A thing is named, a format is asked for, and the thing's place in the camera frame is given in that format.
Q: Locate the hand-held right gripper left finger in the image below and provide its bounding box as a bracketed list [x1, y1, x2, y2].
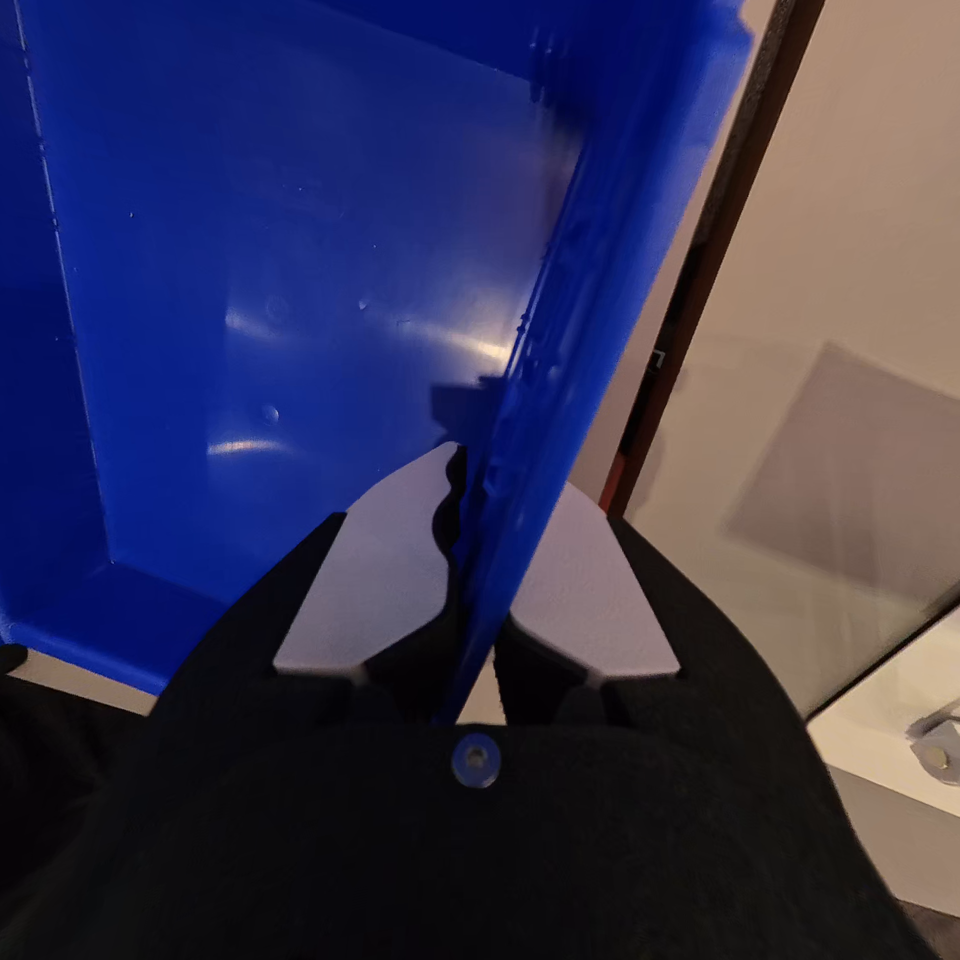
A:
[273, 442, 465, 685]

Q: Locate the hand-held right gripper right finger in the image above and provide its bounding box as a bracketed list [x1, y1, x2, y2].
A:
[504, 480, 682, 687]

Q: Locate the blue plastic bin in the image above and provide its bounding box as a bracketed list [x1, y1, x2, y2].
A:
[0, 0, 755, 727]

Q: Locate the black flat plate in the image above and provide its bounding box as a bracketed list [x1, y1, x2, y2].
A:
[723, 341, 960, 594]

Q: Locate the grey desk rail strip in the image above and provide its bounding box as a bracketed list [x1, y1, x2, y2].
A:
[598, 0, 826, 515]

